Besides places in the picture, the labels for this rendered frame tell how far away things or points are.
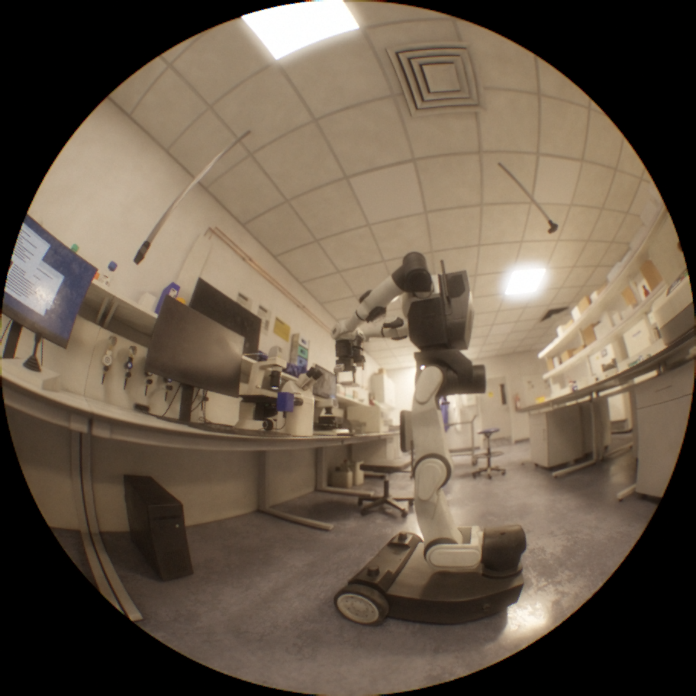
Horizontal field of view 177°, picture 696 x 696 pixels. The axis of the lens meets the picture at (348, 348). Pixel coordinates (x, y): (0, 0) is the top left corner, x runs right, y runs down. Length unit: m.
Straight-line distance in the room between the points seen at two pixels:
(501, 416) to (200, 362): 6.90
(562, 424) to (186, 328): 3.65
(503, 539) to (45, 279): 1.86
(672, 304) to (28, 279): 2.65
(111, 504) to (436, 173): 3.23
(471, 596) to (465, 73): 2.66
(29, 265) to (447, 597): 1.79
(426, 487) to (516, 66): 2.60
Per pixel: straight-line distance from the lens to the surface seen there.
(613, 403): 5.08
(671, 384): 1.70
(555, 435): 3.27
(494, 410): 7.02
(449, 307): 0.91
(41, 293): 1.09
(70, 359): 1.46
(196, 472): 1.73
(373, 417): 3.46
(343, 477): 3.08
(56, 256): 1.15
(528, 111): 2.35
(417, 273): 0.80
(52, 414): 0.65
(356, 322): 1.03
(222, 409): 1.80
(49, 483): 1.56
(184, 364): 1.06
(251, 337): 1.89
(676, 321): 1.59
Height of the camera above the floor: 0.79
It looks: 21 degrees up
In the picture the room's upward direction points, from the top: 1 degrees clockwise
